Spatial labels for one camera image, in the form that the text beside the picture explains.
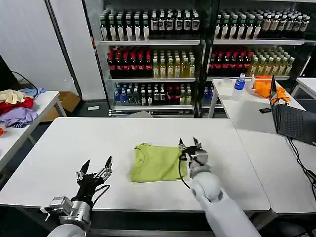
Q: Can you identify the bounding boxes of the white side table with clothes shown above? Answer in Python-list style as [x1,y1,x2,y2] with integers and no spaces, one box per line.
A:
[0,90,68,173]

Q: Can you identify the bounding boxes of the water bottle blue label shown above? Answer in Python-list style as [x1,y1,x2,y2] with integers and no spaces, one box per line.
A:
[233,73,246,99]

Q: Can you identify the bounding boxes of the orange cloth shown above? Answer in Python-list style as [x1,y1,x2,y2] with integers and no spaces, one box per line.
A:
[253,76,292,102]

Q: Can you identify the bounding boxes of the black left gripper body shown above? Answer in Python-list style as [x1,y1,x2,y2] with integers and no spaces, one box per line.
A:
[71,173,105,203]

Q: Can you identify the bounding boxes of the black laptop power cable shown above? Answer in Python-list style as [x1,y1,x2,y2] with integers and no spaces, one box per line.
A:
[287,136,316,198]

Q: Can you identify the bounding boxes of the shelf rack with bottles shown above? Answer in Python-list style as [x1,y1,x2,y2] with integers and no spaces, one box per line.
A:
[202,0,316,117]
[83,0,213,118]

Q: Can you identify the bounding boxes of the cream cloth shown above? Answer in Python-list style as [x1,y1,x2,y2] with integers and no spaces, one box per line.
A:
[0,89,27,104]

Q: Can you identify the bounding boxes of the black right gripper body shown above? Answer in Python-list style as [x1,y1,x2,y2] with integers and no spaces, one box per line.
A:
[181,146,202,161]

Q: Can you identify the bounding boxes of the small white empty table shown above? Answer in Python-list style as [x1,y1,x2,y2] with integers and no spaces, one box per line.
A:
[291,77,316,99]

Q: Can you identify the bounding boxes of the light blue cloth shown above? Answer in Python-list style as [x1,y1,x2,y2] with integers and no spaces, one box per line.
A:
[21,86,46,98]

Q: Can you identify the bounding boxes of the lime green t-shirt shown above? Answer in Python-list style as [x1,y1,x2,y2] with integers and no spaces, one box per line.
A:
[130,142,191,184]

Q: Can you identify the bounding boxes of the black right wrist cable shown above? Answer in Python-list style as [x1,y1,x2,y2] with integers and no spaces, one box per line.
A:
[178,148,191,190]

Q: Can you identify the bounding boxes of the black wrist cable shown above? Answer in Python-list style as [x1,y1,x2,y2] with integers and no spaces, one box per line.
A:
[91,184,111,206]
[178,148,191,190]

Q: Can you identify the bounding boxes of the black open laptop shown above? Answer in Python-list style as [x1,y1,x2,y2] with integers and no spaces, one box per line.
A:
[269,75,316,146]

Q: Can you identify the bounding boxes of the clear plastic cup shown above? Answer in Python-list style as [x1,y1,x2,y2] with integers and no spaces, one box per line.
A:
[221,78,234,99]

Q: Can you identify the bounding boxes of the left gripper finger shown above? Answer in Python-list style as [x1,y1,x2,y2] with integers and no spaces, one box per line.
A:
[94,156,113,180]
[75,159,91,183]

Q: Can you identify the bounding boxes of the black monitor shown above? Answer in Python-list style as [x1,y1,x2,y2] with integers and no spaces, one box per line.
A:
[0,53,20,91]

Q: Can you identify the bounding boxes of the purple cloth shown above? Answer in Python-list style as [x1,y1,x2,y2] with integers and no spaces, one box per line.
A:
[0,107,39,128]

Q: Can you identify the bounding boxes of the white table with laptop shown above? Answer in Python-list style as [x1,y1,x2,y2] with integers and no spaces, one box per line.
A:
[208,78,308,135]

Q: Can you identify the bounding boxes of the red cloth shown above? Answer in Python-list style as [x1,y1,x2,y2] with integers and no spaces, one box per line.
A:
[0,97,35,115]

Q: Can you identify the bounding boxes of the brown cardboard box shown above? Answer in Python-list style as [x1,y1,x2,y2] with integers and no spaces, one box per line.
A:
[40,91,81,122]

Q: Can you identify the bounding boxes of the black monitor cable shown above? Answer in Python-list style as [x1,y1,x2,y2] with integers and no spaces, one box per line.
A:
[11,71,40,97]

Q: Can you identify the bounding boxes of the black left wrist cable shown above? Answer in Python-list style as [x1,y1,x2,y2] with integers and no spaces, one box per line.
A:
[91,184,111,206]

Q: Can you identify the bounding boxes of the grey chair back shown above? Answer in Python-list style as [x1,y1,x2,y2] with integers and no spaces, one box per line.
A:
[129,111,154,119]

